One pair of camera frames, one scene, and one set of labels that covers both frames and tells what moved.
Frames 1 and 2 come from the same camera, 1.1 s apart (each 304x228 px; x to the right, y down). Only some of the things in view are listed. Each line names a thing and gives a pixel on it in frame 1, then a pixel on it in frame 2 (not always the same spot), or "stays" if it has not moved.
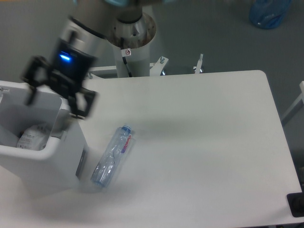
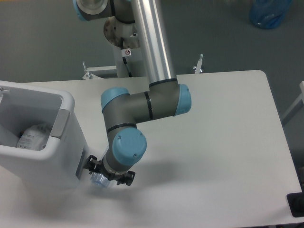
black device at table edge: (296, 202) stays
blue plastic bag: (269, 14) stays
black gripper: (72, 66) to (94, 165)
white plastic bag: (34, 137) stays
